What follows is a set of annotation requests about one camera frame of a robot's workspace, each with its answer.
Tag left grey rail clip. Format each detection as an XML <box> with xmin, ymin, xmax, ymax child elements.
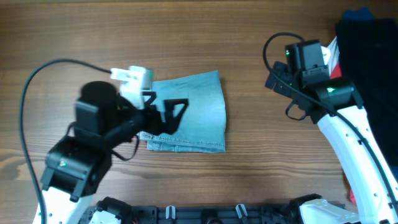
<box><xmin>165</xmin><ymin>205</ymin><xmax>176</xmax><ymax>220</ymax></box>

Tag right grey rail clip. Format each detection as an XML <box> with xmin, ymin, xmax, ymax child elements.
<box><xmin>235</xmin><ymin>203</ymin><xmax>248</xmax><ymax>224</ymax></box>

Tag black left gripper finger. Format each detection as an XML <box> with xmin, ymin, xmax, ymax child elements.
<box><xmin>142</xmin><ymin>91</ymin><xmax>157</xmax><ymax>108</ymax></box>
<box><xmin>158</xmin><ymin>98</ymin><xmax>190</xmax><ymax>135</ymax></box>

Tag red garment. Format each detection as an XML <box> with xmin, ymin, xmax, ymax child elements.
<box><xmin>330</xmin><ymin>62</ymin><xmax>357</xmax><ymax>205</ymax></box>

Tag white garment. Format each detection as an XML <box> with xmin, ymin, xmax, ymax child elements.
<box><xmin>327</xmin><ymin>37</ymin><xmax>340</xmax><ymax>76</ymax></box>

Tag dark blue garment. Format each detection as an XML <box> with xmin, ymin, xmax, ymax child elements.
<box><xmin>341</xmin><ymin>7</ymin><xmax>398</xmax><ymax>184</ymax></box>

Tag black right camera cable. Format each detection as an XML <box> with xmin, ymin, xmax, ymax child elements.
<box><xmin>262</xmin><ymin>32</ymin><xmax>398</xmax><ymax>212</ymax></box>

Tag black garment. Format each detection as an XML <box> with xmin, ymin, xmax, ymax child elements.
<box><xmin>335</xmin><ymin>18</ymin><xmax>398</xmax><ymax>167</ymax></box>

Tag grey rail clip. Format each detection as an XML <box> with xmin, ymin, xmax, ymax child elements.
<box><xmin>235</xmin><ymin>203</ymin><xmax>248</xmax><ymax>224</ymax></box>
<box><xmin>165</xmin><ymin>205</ymin><xmax>176</xmax><ymax>220</ymax></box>

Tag light blue denim shorts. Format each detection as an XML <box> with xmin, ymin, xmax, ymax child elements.
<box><xmin>140</xmin><ymin>70</ymin><xmax>226</xmax><ymax>153</ymax></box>

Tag black left camera cable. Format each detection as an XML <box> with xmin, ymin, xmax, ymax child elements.
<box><xmin>19</xmin><ymin>58</ymin><xmax>113</xmax><ymax>224</ymax></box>

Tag black camera cable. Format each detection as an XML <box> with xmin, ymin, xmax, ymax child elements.
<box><xmin>19</xmin><ymin>58</ymin><xmax>113</xmax><ymax>224</ymax></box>
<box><xmin>262</xmin><ymin>32</ymin><xmax>398</xmax><ymax>212</ymax></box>

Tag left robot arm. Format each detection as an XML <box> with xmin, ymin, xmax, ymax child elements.
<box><xmin>34</xmin><ymin>81</ymin><xmax>188</xmax><ymax>223</ymax></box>

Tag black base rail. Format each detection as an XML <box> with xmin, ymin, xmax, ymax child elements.
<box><xmin>127</xmin><ymin>204</ymin><xmax>290</xmax><ymax>224</ymax></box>

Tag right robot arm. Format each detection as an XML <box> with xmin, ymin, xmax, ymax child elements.
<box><xmin>264</xmin><ymin>37</ymin><xmax>397</xmax><ymax>223</ymax></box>

